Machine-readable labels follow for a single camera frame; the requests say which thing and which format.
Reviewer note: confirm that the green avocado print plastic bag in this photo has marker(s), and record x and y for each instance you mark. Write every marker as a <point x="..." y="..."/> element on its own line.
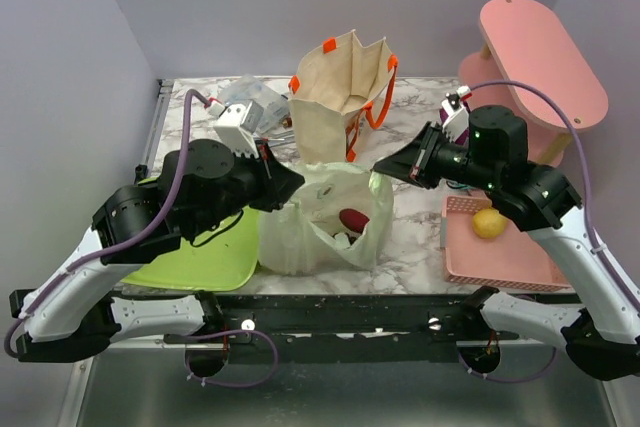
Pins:
<point x="306" y="235"/>

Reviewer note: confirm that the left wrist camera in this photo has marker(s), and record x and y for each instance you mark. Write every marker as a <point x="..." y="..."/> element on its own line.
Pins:
<point x="236" y="125"/>

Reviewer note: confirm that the beige canvas tote bag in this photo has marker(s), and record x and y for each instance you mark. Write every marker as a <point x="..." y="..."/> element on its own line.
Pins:
<point x="340" y="94"/>

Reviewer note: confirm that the lime green plastic tray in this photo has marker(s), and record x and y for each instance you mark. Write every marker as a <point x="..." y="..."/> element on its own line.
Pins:
<point x="222" y="264"/>

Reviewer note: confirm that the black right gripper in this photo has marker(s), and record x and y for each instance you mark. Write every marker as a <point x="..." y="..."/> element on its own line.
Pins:
<point x="406" y="164"/>

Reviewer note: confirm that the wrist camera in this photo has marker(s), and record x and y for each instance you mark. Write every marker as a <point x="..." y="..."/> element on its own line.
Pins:
<point x="236" y="125"/>
<point x="462" y="93"/>

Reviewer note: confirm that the purple snack packet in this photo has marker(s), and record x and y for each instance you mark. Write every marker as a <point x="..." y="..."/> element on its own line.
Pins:
<point x="454" y="119"/>

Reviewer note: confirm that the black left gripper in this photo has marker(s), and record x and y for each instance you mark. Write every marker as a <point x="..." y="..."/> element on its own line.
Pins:
<point x="278" y="181"/>

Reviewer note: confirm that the blue handled tool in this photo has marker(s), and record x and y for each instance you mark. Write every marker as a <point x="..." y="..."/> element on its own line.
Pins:
<point x="272" y="139"/>

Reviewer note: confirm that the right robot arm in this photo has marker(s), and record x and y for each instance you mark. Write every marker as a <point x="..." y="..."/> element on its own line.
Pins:
<point x="602" y="337"/>

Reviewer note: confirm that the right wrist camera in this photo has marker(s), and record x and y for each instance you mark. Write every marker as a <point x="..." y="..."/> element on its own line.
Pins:
<point x="462" y="93"/>

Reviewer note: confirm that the pink plastic basket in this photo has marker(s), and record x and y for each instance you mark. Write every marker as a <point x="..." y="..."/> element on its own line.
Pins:
<point x="511" y="260"/>

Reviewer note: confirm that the black table front rail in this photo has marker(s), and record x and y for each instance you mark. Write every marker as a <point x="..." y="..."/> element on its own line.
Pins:
<point x="313" y="329"/>

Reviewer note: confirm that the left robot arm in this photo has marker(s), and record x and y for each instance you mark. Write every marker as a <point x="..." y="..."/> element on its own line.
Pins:
<point x="75" y="315"/>

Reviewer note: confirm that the clear plastic organizer box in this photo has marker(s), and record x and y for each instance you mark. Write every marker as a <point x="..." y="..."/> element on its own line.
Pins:
<point x="274" y="106"/>

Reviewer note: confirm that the magenta dragon fruit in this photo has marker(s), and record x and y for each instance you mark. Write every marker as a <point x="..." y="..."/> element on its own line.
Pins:
<point x="353" y="220"/>

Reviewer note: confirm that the pink two-tier shelf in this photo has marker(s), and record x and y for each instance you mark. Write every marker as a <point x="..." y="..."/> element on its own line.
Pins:
<point x="525" y="41"/>

